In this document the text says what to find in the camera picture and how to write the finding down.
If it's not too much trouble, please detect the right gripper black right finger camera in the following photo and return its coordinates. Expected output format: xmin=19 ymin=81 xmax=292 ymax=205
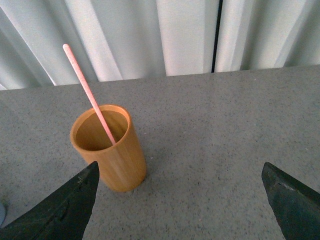
xmin=261 ymin=162 xmax=320 ymax=240

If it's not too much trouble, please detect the pink chopstick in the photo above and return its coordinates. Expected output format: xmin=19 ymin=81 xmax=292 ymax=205
xmin=62 ymin=43 xmax=116 ymax=145

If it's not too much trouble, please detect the wooden bamboo chopstick holder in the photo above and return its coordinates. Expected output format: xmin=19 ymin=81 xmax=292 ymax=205
xmin=70 ymin=104 xmax=147 ymax=192

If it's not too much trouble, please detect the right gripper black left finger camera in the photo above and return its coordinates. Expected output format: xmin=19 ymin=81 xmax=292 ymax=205
xmin=0 ymin=161 xmax=100 ymax=240

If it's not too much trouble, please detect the white pleated curtain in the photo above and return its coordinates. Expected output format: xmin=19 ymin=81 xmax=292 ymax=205
xmin=0 ymin=0 xmax=320 ymax=90

